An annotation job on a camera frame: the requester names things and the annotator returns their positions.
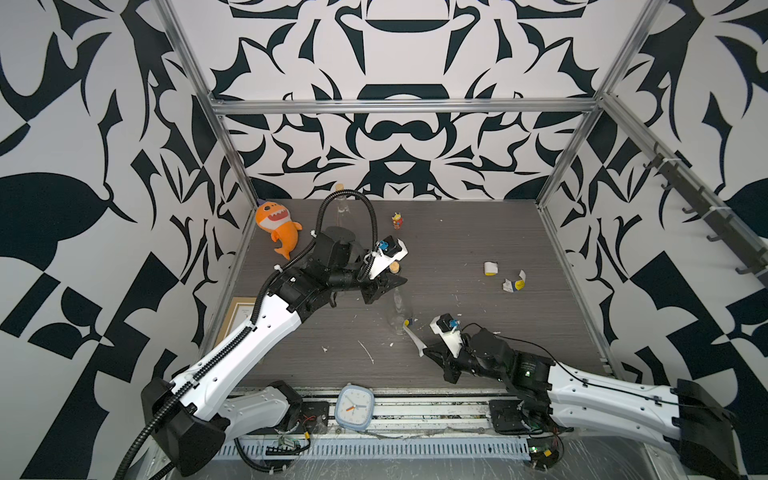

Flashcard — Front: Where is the tall clear bottle yellow label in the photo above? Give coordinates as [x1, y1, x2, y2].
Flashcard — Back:
[388, 261, 414, 335]

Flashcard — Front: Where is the clear glass bottle with cork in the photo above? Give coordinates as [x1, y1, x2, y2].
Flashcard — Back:
[333, 196, 352, 228]

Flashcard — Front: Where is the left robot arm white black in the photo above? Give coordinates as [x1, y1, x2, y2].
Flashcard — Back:
[121, 227, 408, 478]

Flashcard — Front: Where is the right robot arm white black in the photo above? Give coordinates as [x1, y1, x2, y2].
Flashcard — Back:
[417, 329, 740, 479]

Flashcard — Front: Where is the small red yellow toy figure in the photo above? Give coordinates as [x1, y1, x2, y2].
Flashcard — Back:
[392, 212, 403, 230]

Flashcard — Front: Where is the light blue alarm clock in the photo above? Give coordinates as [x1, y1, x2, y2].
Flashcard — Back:
[334, 384, 375, 432]

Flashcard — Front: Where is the green circuit board right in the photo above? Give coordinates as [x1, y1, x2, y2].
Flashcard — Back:
[527, 435, 563, 471]

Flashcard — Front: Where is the orange shark plush toy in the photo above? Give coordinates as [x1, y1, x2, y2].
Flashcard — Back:
[255, 201, 303, 260]

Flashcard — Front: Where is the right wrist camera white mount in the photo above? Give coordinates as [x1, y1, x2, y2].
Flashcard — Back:
[430, 313, 464, 358]

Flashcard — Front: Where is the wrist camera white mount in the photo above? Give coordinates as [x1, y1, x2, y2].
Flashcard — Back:
[430, 313, 464, 358]
[368, 235, 408, 280]

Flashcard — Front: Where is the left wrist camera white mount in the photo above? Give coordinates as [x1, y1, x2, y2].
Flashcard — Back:
[368, 235, 408, 280]

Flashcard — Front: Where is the black corrugated cable hose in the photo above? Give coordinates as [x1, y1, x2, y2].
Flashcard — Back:
[113, 189, 379, 480]

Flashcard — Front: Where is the wooden picture frame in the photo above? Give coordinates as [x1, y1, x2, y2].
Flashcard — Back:
[213, 297, 256, 347]

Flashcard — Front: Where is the white slotted cable duct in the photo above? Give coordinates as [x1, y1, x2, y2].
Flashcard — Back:
[241, 437, 530, 461]

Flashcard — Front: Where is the circuit board with wires left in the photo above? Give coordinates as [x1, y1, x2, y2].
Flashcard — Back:
[264, 431, 312, 457]

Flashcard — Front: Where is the black wall hook rack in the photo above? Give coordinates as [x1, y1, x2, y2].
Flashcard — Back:
[644, 141, 767, 288]

